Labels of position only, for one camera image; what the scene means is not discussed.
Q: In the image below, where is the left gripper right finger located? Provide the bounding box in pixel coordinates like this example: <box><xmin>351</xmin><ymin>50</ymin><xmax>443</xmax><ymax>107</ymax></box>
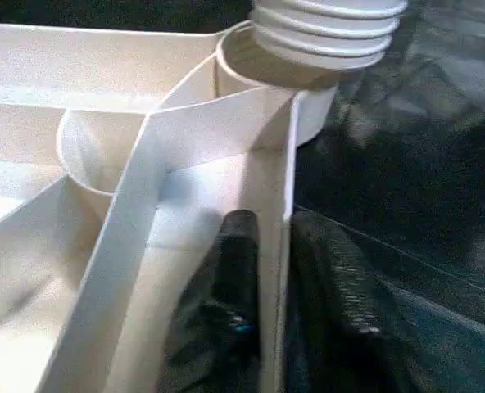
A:
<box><xmin>289</xmin><ymin>210</ymin><xmax>415</xmax><ymax>393</ymax></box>

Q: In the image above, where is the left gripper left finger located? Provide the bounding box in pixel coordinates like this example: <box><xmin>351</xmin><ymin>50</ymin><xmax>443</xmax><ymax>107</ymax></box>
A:
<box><xmin>168</xmin><ymin>209</ymin><xmax>264</xmax><ymax>393</ymax></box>

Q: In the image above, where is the white plastic table top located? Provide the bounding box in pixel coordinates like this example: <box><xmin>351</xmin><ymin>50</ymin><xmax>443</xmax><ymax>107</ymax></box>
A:
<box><xmin>0</xmin><ymin>20</ymin><xmax>338</xmax><ymax>393</ymax></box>

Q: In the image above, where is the white plastic table leg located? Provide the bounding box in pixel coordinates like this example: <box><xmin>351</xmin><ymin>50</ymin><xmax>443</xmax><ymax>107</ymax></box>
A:
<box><xmin>248</xmin><ymin>0</ymin><xmax>410</xmax><ymax>70</ymax></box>

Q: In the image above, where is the black work mat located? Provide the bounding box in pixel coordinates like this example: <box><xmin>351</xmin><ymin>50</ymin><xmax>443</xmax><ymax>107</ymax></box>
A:
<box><xmin>0</xmin><ymin>0</ymin><xmax>485</xmax><ymax>393</ymax></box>

